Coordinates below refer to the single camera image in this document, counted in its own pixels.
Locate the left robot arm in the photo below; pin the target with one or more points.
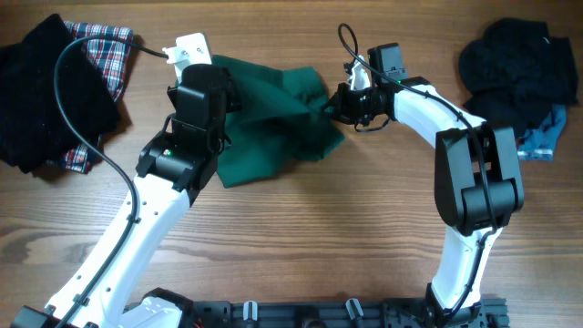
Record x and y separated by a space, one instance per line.
173 168

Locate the blue denim garment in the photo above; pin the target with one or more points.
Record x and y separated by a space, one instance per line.
540 143

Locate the red plaid shirt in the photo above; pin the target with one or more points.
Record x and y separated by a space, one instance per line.
111 61

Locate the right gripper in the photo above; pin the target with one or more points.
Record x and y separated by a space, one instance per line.
339 108

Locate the black folded garment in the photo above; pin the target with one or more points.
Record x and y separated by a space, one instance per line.
32 129

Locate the green cloth garment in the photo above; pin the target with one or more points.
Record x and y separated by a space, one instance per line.
280 121

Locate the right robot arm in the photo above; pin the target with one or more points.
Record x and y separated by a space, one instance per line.
477 184

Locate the black crumpled garment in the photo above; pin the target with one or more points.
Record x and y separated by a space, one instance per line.
517 72

